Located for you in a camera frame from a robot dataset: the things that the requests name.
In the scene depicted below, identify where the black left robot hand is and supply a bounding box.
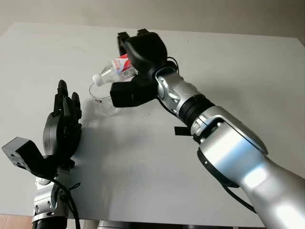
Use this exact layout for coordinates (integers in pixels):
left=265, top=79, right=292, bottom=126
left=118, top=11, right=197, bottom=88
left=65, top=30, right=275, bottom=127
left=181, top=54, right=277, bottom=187
left=42, top=80, right=83, bottom=167

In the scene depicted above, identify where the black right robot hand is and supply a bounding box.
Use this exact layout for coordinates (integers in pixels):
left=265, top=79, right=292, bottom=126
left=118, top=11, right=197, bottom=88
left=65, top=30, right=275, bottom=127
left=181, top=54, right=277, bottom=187
left=117, top=28, right=169, bottom=81

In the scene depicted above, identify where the clear plastic water bottle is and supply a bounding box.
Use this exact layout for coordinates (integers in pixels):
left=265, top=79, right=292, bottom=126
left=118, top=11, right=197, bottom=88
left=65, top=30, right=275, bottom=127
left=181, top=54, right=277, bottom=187
left=92, top=53, right=139, bottom=87

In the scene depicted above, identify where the clear glass cup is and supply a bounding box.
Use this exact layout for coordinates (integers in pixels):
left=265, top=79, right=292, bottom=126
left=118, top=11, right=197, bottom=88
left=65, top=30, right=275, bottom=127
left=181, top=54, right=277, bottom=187
left=89, top=81, right=120, bottom=117

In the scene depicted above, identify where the black tape strip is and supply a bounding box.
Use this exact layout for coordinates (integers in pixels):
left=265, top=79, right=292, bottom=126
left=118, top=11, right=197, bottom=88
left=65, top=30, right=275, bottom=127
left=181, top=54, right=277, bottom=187
left=174, top=126, right=192, bottom=137

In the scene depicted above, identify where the dark robot torso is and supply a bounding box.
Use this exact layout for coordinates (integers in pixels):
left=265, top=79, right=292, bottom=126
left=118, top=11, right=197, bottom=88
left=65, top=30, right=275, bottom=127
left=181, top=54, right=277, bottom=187
left=96, top=220, right=264, bottom=229

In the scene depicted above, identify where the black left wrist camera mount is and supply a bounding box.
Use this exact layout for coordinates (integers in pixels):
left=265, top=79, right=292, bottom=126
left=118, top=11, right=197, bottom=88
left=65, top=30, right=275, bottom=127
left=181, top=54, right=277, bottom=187
left=1, top=136, right=58, bottom=180

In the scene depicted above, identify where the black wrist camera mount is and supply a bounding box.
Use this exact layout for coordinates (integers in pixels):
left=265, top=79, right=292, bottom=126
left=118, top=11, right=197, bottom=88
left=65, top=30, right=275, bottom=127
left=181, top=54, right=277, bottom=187
left=110, top=71, right=159, bottom=109
left=1, top=136, right=58, bottom=180

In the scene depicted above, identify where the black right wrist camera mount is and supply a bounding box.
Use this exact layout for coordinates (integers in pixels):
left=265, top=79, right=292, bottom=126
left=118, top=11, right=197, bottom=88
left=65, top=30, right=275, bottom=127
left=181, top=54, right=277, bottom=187
left=110, top=71, right=159, bottom=109

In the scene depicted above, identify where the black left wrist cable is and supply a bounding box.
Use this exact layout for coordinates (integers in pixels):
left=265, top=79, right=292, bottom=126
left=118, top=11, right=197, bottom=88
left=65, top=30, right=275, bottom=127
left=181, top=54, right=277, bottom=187
left=51, top=177, right=81, bottom=229

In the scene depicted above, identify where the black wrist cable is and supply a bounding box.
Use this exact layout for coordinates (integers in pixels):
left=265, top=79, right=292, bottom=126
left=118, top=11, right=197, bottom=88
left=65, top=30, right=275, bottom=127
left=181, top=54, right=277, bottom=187
left=157, top=56, right=257, bottom=213
left=51, top=177, right=81, bottom=229

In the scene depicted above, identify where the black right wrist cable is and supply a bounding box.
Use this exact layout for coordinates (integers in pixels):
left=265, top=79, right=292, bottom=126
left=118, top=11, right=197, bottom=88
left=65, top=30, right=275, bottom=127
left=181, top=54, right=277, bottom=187
left=157, top=56, right=257, bottom=213

